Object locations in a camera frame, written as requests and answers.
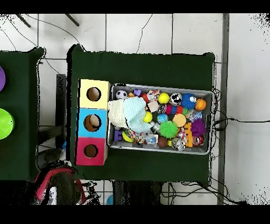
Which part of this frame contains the mint green waffle cloth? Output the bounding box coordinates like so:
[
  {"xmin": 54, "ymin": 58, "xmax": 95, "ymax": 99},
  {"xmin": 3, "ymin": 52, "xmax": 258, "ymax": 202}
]
[{"xmin": 122, "ymin": 96, "xmax": 154, "ymax": 134}]

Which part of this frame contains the cream waffle cloth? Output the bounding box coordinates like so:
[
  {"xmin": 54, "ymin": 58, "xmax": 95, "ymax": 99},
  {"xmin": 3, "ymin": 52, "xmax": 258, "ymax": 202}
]
[{"xmin": 107, "ymin": 99, "xmax": 129, "ymax": 129}]

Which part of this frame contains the orange round disc toy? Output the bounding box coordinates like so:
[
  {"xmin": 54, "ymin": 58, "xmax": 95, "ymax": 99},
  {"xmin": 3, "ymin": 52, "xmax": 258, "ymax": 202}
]
[{"xmin": 172, "ymin": 113, "xmax": 187, "ymax": 128}]

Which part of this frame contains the shallow silver mesh bin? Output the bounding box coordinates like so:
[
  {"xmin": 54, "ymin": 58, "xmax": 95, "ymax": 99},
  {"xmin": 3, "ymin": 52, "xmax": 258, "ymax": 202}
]
[{"xmin": 106, "ymin": 83, "xmax": 216, "ymax": 156}]

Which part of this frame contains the wooden box with three holes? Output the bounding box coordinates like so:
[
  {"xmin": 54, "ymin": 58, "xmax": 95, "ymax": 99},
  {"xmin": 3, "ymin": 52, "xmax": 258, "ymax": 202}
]
[{"xmin": 74, "ymin": 79, "xmax": 111, "ymax": 166}]

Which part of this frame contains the small soccer ball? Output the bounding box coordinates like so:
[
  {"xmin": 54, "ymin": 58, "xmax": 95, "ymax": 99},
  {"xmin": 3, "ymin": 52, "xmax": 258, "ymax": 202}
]
[{"xmin": 115, "ymin": 90, "xmax": 128, "ymax": 100}]

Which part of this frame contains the yellow foam ball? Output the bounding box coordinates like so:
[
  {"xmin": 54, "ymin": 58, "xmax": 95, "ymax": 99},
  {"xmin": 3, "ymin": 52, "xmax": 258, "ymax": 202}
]
[{"xmin": 158, "ymin": 92, "xmax": 170, "ymax": 105}]

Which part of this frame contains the green puffer ball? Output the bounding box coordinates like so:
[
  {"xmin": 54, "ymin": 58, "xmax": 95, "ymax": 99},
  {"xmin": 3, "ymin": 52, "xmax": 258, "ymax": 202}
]
[{"xmin": 159, "ymin": 120, "xmax": 178, "ymax": 139}]

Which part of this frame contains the dark green table cloth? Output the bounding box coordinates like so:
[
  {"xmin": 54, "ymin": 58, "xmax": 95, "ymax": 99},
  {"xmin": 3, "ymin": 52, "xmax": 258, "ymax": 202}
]
[{"xmin": 66, "ymin": 44, "xmax": 216, "ymax": 184}]

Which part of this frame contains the blue puffer ball with eyes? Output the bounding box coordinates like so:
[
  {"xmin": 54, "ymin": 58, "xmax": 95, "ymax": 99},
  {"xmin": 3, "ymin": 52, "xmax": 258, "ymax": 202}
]
[{"xmin": 181, "ymin": 92, "xmax": 197, "ymax": 110}]

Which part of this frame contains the purple spiky ball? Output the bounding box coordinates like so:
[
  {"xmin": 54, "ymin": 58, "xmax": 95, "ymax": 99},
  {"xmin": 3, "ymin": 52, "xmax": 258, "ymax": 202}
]
[{"xmin": 191, "ymin": 118, "xmax": 206, "ymax": 137}]

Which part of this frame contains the orange basketball toy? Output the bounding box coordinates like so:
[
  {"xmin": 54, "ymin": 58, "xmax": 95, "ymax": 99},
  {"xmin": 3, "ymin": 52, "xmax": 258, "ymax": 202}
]
[{"xmin": 195, "ymin": 98, "xmax": 207, "ymax": 111}]

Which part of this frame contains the black upright panel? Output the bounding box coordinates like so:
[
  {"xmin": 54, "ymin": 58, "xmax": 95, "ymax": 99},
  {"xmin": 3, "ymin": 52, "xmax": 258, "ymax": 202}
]
[{"xmin": 55, "ymin": 73, "xmax": 68, "ymax": 148}]

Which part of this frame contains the grey round floor object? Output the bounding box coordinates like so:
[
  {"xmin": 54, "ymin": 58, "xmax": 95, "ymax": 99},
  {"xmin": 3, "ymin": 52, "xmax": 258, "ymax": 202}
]
[{"xmin": 36, "ymin": 147, "xmax": 63, "ymax": 164}]

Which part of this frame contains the black stand leg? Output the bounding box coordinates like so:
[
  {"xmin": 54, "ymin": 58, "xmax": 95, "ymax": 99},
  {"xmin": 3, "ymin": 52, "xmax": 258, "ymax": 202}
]
[
  {"xmin": 64, "ymin": 13, "xmax": 80, "ymax": 27},
  {"xmin": 15, "ymin": 13, "xmax": 32, "ymax": 28}
]

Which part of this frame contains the side table with green cloth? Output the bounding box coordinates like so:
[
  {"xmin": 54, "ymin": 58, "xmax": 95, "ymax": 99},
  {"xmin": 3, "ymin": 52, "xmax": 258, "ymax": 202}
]
[{"xmin": 0, "ymin": 47, "xmax": 49, "ymax": 183}]

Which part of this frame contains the lime green bowl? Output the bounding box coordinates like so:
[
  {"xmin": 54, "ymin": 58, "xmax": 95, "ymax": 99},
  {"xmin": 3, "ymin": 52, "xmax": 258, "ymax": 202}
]
[{"xmin": 0, "ymin": 108, "xmax": 15, "ymax": 140}]

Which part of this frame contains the purple bowl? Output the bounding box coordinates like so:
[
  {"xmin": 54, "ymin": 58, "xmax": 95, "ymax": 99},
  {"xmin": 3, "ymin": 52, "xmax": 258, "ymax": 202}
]
[{"xmin": 0, "ymin": 66, "xmax": 6, "ymax": 92}]

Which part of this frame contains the black cable on floor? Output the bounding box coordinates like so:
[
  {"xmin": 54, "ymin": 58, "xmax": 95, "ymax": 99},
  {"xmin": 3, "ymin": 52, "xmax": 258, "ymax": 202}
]
[{"xmin": 213, "ymin": 117, "xmax": 270, "ymax": 127}]

